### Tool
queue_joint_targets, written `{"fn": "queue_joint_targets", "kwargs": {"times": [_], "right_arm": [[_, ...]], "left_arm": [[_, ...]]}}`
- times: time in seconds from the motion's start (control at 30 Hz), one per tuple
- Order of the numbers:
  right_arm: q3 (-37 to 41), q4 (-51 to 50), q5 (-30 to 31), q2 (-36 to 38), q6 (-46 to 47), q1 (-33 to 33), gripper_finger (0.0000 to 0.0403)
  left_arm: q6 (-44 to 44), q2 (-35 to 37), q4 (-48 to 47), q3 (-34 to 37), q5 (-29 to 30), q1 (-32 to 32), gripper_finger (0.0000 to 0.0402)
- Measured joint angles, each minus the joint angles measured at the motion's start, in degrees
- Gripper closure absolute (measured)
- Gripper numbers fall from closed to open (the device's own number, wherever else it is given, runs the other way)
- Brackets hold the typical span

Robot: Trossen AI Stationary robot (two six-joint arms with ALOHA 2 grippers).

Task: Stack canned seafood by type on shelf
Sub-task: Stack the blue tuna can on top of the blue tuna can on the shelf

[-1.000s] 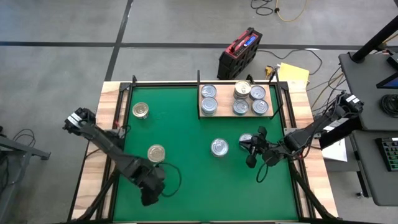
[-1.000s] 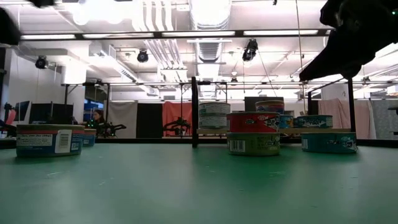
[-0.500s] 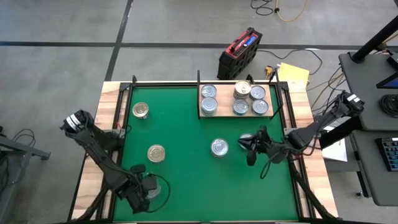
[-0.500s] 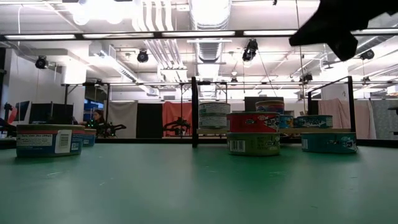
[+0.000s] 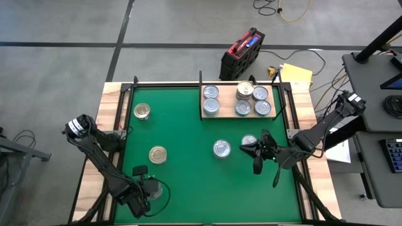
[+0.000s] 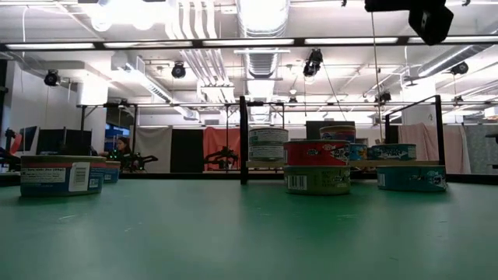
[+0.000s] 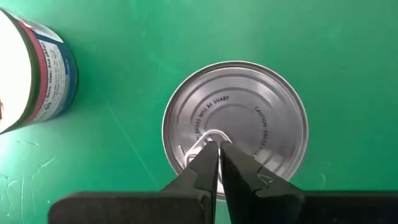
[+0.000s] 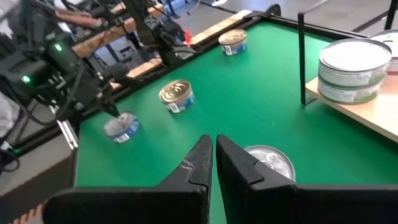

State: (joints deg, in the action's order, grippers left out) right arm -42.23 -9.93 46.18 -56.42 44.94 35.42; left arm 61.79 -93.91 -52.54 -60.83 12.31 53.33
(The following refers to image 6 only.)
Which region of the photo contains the teal tuna can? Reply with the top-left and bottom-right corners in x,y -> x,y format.
376,164 -> 448,193

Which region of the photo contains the person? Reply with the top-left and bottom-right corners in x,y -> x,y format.
99,135 -> 133,161

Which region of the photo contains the grey patterned curtain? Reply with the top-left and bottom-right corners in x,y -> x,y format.
462,123 -> 498,175

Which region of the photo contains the white curtain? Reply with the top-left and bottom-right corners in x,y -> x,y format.
134,124 -> 173,174

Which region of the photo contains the white ceiling duct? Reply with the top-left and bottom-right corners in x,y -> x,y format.
235,0 -> 291,79

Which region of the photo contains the blue red tuna can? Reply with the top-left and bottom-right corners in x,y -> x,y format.
102,160 -> 122,184
19,154 -> 107,198

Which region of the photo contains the black metal shelf frame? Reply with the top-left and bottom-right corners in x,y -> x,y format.
238,94 -> 447,186

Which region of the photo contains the large green tuna can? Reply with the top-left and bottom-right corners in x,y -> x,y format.
247,127 -> 289,147

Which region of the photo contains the silver lid tuna can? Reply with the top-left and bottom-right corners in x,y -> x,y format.
367,143 -> 418,162

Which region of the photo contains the wide black panel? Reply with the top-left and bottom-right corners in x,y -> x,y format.
306,120 -> 356,142

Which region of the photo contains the tilted computer monitor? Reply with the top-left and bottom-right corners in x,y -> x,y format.
17,124 -> 40,152

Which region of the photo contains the green table mat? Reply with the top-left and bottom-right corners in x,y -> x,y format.
0,177 -> 498,280

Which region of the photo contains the black background rack frame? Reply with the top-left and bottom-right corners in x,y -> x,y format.
77,101 -> 139,164

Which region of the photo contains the black partition panel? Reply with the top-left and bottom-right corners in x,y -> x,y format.
170,128 -> 205,174

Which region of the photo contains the black table frame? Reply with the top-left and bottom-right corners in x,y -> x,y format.
0,153 -> 498,186

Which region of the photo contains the thin hanging cable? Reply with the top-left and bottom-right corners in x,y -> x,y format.
369,10 -> 384,142

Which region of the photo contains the blue lit screen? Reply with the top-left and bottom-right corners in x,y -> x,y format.
104,123 -> 129,138

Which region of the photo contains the green Bumble Bee tuna can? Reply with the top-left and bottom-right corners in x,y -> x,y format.
247,145 -> 286,163

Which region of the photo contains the beige curtain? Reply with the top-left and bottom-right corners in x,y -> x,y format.
397,123 -> 472,175

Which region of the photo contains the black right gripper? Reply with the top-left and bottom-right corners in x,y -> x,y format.
364,0 -> 455,47

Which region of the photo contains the black monitor back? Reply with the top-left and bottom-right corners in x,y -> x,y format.
37,128 -> 93,156

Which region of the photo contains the orange curtain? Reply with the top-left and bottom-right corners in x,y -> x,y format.
203,126 -> 241,172

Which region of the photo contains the background robot with green lights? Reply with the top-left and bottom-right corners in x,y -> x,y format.
107,149 -> 160,172

